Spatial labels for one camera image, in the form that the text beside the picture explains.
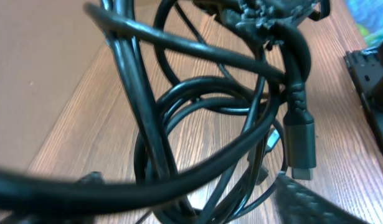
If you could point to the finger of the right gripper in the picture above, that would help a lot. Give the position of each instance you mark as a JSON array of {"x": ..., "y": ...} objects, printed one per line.
[{"x": 253, "y": 20}]

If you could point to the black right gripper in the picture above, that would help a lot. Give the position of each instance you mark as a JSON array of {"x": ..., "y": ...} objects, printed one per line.
[{"x": 366, "y": 71}]

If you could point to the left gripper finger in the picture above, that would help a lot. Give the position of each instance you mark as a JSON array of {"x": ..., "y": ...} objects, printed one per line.
[{"x": 296, "y": 204}]

